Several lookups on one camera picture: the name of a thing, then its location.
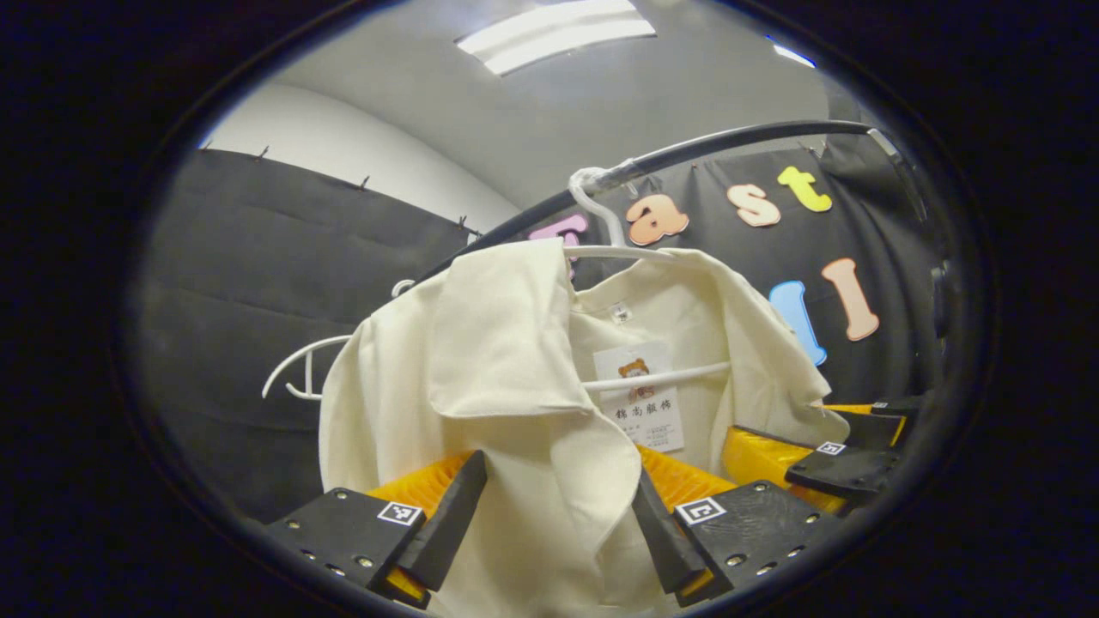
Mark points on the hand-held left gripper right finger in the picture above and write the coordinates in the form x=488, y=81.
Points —
x=670, y=545

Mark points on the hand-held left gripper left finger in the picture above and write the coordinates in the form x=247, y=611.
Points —
x=446, y=532

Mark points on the small ceiling light panel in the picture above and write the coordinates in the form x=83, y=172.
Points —
x=794, y=56

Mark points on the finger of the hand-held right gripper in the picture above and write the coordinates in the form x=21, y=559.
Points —
x=884, y=416
x=846, y=472

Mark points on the cream collared shirt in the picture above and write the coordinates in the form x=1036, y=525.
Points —
x=498, y=343

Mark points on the white plastic clothes hanger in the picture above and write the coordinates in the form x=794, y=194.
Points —
x=601, y=210
x=296, y=360

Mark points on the large ceiling light panel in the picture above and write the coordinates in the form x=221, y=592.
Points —
x=558, y=34

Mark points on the black metal clothes rack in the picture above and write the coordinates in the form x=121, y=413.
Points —
x=730, y=142

